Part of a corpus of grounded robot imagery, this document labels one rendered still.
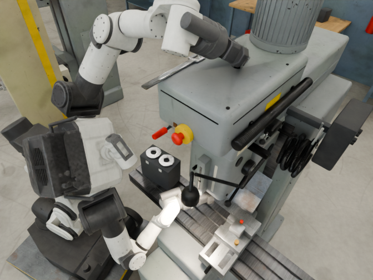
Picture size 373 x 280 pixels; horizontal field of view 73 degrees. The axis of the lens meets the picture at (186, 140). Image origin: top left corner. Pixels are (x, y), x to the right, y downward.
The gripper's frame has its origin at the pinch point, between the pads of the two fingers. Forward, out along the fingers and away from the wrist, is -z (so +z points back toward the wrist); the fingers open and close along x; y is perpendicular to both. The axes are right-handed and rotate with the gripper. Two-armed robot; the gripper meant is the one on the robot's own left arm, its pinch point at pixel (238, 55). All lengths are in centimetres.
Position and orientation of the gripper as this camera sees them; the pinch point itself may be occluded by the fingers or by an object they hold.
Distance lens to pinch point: 79.8
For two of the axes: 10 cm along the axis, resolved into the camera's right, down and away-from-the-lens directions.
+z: -7.3, -0.6, -6.8
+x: 5.1, 6.2, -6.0
